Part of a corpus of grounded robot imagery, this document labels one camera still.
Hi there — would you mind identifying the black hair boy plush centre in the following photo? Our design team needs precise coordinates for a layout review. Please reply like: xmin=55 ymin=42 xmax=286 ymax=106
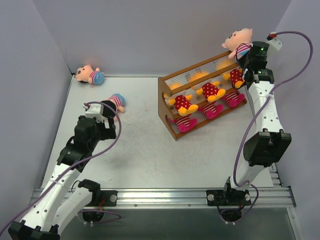
xmin=101 ymin=93 xmax=126 ymax=121

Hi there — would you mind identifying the aluminium table edge rail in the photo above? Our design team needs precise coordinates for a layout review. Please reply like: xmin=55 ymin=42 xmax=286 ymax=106
xmin=31 ymin=186 xmax=297 ymax=210

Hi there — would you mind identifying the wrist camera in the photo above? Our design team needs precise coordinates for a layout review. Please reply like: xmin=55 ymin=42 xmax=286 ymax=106
xmin=82 ymin=103 xmax=104 ymax=123
xmin=266 ymin=32 xmax=283 ymax=57

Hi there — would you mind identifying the wooden toy shelf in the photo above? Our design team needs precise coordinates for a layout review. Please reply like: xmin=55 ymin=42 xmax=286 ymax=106
xmin=158 ymin=51 xmax=247 ymax=140

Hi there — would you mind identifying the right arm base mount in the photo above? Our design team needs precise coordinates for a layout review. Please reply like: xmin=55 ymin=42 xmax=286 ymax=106
xmin=206 ymin=177 xmax=252 ymax=207

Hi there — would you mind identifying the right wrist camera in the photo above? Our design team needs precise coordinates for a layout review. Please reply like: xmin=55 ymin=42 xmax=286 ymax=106
xmin=266 ymin=32 xmax=283 ymax=57

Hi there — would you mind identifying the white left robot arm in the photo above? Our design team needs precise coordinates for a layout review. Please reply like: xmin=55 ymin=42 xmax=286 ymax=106
xmin=8 ymin=114 xmax=119 ymax=240

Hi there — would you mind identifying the white pink plush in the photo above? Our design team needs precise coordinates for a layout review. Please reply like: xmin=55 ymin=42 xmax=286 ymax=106
xmin=221 ymin=90 xmax=245 ymax=108
xmin=169 ymin=115 xmax=198 ymax=133
xmin=200 ymin=102 xmax=224 ymax=120

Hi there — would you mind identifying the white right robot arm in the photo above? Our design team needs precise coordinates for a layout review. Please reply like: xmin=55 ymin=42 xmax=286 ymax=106
xmin=229 ymin=41 xmax=292 ymax=194

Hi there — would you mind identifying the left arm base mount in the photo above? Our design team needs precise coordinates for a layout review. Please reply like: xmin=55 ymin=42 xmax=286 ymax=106
xmin=99 ymin=190 xmax=118 ymax=207

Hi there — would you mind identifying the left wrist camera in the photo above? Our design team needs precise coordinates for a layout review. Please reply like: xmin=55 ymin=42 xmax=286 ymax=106
xmin=82 ymin=103 xmax=104 ymax=123

